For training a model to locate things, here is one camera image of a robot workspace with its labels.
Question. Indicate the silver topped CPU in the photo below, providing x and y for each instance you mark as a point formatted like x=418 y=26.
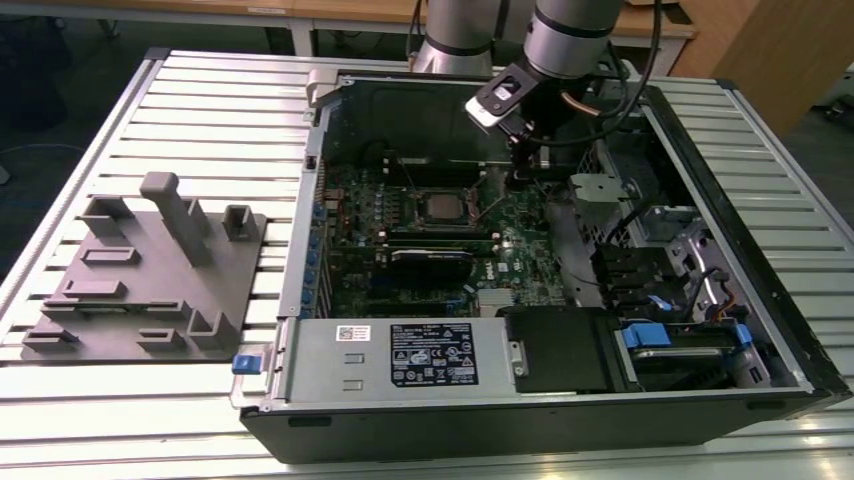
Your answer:
x=445 y=206

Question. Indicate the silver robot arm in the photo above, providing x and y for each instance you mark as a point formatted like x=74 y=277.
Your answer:
x=574 y=40

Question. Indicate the black RAM slot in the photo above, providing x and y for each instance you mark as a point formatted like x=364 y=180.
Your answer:
x=441 y=232

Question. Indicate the CPU socket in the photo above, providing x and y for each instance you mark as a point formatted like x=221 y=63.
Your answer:
x=421 y=222

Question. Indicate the green motherboard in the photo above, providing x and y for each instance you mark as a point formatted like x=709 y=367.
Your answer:
x=528 y=235

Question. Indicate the wooden top desk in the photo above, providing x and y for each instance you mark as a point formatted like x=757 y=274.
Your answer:
x=668 y=24
x=134 y=4

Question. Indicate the perforated metal drive cage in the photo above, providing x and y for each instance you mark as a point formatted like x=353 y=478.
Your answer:
x=661 y=222

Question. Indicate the black graphics card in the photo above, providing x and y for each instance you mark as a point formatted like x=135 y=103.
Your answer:
x=434 y=267

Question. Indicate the wooden cabinet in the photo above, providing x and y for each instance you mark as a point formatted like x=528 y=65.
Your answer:
x=781 y=55

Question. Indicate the silver chipset heat sink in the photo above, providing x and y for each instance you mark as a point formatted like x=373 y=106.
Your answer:
x=500 y=297

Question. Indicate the blue disk carrier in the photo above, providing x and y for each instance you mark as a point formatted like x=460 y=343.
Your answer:
x=644 y=334

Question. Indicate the black plastic shroud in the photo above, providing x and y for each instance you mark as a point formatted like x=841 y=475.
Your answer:
x=561 y=350

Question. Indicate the grey power supply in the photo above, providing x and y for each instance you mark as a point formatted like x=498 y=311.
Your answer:
x=314 y=350

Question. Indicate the black open PC case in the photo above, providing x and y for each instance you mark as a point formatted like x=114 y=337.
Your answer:
x=468 y=435

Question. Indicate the blue plastic latch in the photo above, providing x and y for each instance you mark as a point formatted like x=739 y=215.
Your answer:
x=246 y=364

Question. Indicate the grey parts rack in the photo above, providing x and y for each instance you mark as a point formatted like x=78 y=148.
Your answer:
x=154 y=280

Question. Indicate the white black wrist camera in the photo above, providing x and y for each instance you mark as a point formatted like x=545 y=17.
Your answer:
x=497 y=97

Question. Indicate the silver metal bracket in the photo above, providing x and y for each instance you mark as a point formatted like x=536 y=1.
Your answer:
x=584 y=195

